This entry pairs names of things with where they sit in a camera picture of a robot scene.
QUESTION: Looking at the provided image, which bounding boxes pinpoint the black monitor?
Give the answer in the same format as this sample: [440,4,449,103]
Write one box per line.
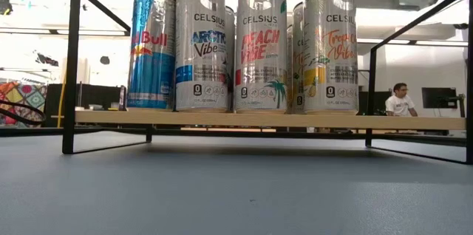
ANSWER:
[421,86,458,110]

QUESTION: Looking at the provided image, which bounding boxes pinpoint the black aluminium table frame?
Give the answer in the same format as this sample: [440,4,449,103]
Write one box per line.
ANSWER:
[0,126,473,148]

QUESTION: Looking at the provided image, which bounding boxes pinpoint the white Celsius Arctic Vibe can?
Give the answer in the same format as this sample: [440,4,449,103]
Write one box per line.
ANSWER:
[174,0,232,113]
[225,5,237,112]

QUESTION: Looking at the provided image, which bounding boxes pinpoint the black ceiling device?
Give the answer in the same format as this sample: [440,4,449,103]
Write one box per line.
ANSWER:
[0,0,14,16]

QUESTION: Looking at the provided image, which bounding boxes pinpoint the person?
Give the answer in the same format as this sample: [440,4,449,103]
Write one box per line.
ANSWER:
[384,82,419,118]

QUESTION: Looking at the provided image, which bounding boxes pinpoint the black partition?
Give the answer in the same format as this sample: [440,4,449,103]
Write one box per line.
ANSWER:
[44,83,128,128]

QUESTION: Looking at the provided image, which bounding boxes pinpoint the blue silver Red Bull can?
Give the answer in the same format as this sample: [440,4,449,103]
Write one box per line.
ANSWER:
[126,0,177,112]

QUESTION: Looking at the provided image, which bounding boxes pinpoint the yellow vertical cord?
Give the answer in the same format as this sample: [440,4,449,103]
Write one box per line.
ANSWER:
[56,83,66,129]

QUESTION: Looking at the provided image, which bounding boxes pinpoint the colourful patterned cloth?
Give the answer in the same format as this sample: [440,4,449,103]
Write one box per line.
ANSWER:
[0,81,48,129]

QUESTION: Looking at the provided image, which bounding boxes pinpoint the black background box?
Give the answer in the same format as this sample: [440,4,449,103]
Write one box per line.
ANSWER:
[357,90,392,116]

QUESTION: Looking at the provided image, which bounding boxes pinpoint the wooden shelf with black frame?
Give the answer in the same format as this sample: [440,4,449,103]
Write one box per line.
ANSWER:
[61,0,473,165]

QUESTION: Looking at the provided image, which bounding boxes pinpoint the ceiling light strip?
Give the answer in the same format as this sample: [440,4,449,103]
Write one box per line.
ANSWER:
[356,38,412,45]
[0,27,52,35]
[55,29,130,37]
[414,39,469,47]

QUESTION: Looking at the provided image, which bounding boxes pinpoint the blue table mat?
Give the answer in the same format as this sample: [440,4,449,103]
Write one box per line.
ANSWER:
[0,134,473,235]

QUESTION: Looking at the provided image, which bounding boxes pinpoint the white Celsius can yellow band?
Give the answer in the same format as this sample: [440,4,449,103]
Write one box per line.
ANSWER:
[291,1,306,115]

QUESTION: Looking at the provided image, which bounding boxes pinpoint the black cable loop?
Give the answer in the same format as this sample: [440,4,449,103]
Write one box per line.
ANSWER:
[0,100,47,126]

